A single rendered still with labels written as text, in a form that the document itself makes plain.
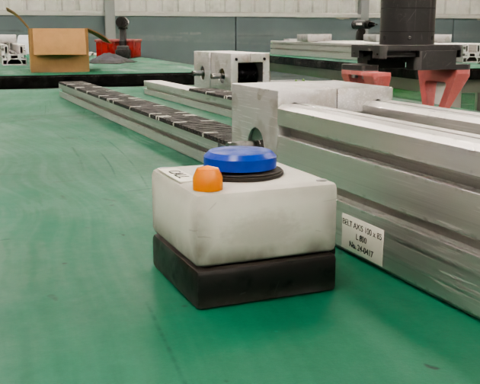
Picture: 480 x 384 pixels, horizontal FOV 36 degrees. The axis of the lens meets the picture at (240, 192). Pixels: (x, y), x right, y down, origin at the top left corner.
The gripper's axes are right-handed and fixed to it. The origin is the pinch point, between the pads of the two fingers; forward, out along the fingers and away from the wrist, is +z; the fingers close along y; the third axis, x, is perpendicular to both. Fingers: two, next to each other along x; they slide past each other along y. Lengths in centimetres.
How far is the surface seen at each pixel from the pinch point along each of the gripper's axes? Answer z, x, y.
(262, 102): -5.2, -15.7, -24.1
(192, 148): 2.0, 9.4, -21.0
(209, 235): -0.7, -34.4, -35.5
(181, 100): 2, 70, -2
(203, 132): -0.2, 5.3, -21.3
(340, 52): 0, 275, 154
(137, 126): 2.2, 32.5, -21.0
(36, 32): -11, 200, -11
